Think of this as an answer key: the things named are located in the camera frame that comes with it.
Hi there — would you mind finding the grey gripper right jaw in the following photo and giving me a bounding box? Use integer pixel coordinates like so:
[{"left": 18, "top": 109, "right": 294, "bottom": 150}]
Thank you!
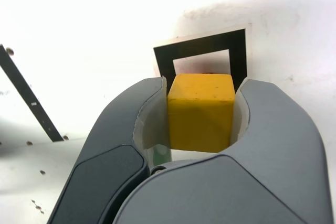
[{"left": 112, "top": 77, "right": 331, "bottom": 224}]

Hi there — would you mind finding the yellow cube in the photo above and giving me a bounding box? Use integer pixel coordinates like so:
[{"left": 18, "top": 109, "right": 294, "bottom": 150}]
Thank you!
[{"left": 167, "top": 73, "right": 236, "bottom": 154}]

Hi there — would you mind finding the black tape strip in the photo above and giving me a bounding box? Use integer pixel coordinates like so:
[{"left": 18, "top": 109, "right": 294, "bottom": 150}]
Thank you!
[{"left": 0, "top": 44, "right": 65, "bottom": 143}]

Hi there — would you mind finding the black tape square outline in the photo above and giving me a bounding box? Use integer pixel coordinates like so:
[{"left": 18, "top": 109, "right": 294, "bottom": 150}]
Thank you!
[{"left": 153, "top": 28, "right": 249, "bottom": 95}]

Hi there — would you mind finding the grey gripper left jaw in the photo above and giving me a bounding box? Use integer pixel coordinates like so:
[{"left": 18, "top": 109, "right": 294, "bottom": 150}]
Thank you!
[{"left": 48, "top": 76, "right": 170, "bottom": 224}]

